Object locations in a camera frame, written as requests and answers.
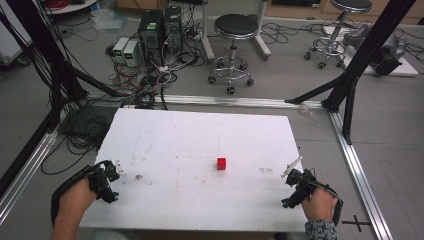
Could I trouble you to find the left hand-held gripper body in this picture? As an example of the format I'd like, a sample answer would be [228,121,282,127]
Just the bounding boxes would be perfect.
[87,159,121,205]

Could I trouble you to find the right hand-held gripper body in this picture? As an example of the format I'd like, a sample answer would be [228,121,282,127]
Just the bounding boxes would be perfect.
[280,167,318,210]

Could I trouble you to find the person's right hand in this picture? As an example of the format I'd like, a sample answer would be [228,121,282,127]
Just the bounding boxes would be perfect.
[301,187,339,223]

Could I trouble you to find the person's left hand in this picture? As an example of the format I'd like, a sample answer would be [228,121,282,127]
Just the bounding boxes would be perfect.
[60,178,98,219]

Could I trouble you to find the white power supply unit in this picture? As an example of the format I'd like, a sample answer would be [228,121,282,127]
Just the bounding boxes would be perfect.
[122,40,140,68]
[112,36,130,64]

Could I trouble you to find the white metal stand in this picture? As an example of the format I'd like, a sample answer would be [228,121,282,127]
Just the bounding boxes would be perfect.
[199,0,273,63]

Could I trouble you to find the black computer tower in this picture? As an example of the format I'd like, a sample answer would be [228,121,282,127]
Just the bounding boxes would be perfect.
[162,5,184,53]
[137,9,165,66]

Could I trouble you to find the white floor board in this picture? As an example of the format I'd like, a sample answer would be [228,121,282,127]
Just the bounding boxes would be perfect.
[322,25,420,78]

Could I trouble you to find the clear plastic bag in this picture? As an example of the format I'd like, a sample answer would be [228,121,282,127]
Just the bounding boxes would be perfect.
[90,7,128,32]

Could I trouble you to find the black round stool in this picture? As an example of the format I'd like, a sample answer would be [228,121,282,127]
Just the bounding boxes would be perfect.
[303,0,374,70]
[207,13,260,96]

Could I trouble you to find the round white table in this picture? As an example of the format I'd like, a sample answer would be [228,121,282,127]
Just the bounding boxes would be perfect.
[43,0,98,16]

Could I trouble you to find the black floor cables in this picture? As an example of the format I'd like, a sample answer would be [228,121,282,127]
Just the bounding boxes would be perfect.
[40,105,118,176]

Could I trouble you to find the aluminium frame rail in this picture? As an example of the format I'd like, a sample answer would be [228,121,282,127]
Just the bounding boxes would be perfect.
[327,110,395,240]
[0,130,60,225]
[84,93,325,110]

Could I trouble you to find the tangle of black cables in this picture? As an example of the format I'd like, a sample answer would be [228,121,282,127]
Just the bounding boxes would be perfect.
[104,31,208,111]

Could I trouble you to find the black frame post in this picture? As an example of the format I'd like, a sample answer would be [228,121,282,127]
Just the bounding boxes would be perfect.
[0,0,126,134]
[284,0,418,146]

